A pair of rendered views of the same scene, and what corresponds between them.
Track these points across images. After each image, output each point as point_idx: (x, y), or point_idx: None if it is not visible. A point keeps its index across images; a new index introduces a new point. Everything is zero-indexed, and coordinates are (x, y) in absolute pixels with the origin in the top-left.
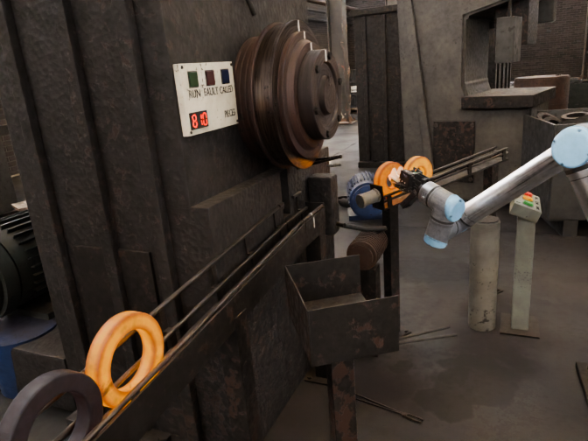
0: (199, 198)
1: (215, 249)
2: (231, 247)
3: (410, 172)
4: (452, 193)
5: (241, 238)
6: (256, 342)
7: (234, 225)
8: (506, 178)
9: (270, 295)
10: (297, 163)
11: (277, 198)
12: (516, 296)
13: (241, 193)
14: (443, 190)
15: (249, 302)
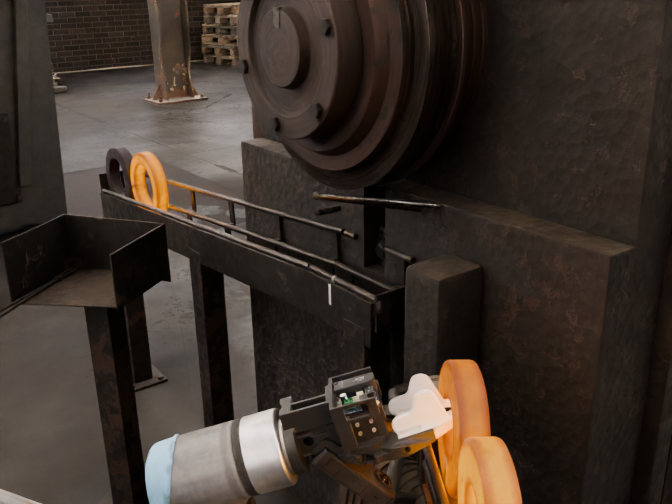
0: (270, 134)
1: (244, 193)
2: (253, 205)
3: (343, 385)
4: (181, 448)
5: (267, 210)
6: (289, 366)
7: (268, 188)
8: (22, 497)
9: (319, 344)
10: (298, 158)
11: (353, 220)
12: None
13: (283, 158)
14: (210, 430)
15: (204, 254)
